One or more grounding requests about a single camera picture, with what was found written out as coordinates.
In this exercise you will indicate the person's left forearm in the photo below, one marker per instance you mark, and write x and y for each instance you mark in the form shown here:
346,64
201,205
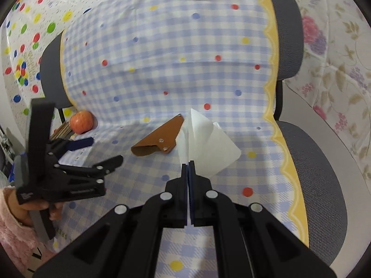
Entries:
14,237

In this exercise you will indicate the grey office chair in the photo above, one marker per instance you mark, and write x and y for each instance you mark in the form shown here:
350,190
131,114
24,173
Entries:
313,165

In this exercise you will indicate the pink floral sheet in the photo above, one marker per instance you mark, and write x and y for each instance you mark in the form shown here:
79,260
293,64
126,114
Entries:
333,63

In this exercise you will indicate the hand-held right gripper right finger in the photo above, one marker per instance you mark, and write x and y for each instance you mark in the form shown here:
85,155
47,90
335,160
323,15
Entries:
197,199

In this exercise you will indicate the person's left hand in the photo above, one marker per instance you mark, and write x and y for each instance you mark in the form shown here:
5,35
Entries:
26,212

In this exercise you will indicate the white printed bag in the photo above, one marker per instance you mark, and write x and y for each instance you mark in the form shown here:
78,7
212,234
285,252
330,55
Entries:
49,252

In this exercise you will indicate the red orange apple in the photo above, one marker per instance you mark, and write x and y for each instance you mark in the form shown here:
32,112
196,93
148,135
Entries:
82,121

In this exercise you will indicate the blue checked dotted cloth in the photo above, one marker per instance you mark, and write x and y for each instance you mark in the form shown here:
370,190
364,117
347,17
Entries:
174,49

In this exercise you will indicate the white paper tissue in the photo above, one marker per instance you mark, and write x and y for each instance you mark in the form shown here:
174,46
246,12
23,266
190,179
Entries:
208,144

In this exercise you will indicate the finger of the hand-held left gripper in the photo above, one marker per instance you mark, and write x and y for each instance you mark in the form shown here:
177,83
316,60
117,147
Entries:
81,144
81,185

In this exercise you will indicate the brown leather sheath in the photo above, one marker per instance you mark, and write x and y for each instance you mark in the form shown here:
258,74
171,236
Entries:
156,139

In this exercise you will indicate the colourful polka dot sheet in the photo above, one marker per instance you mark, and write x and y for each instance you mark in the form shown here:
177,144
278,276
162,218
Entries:
29,20

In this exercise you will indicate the bundle of wooden sticks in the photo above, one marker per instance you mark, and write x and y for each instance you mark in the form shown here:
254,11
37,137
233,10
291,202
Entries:
62,130

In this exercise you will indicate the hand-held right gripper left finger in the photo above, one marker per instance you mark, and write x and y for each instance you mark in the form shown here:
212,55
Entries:
181,197

